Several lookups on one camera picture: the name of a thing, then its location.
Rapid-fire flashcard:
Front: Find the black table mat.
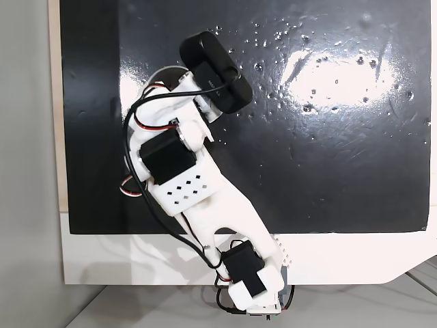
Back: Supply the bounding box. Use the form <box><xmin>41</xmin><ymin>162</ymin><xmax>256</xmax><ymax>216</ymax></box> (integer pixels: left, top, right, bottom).
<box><xmin>59</xmin><ymin>0</ymin><xmax>432</xmax><ymax>236</ymax></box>

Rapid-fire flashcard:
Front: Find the black oval camera box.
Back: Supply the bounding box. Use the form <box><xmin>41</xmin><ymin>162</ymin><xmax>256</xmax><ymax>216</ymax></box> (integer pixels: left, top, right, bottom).
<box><xmin>179</xmin><ymin>31</ymin><xmax>254</xmax><ymax>115</ymax></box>

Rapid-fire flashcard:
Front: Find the grey metal cup with handle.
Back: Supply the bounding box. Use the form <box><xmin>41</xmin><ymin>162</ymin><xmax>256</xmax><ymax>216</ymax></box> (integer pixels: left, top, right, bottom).
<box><xmin>148</xmin><ymin>64</ymin><xmax>192</xmax><ymax>90</ymax></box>

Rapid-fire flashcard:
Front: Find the black power cable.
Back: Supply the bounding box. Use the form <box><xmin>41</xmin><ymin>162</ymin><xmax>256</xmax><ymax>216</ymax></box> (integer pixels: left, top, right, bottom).
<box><xmin>214</xmin><ymin>285</ymin><xmax>245</xmax><ymax>315</ymax></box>

